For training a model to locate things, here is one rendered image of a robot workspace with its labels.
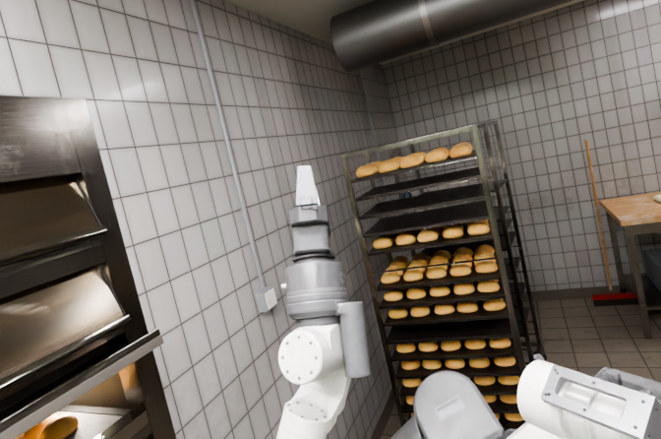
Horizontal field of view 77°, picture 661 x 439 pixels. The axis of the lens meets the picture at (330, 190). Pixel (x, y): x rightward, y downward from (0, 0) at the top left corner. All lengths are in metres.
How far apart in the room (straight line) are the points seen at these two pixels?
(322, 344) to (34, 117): 1.01
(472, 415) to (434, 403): 0.05
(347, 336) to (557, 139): 3.85
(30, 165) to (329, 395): 0.95
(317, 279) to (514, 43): 3.90
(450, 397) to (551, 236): 3.84
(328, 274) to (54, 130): 0.95
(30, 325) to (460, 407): 0.99
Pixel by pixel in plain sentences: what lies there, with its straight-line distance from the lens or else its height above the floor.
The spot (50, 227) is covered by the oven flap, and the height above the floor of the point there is 1.76.
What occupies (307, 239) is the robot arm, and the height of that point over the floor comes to 1.67.
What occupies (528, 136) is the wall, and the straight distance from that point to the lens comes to 4.30.
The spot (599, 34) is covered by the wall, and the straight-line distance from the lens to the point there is 4.39.
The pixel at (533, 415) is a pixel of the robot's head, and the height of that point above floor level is 1.47.
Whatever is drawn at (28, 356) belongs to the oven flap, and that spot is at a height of 1.49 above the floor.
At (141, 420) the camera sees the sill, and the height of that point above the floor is 1.16.
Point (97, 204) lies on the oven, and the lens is 1.37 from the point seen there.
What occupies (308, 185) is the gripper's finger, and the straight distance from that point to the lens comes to 0.60.
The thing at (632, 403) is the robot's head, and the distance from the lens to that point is 0.46.
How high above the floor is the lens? 1.77
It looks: 4 degrees down
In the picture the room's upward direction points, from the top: 13 degrees counter-clockwise
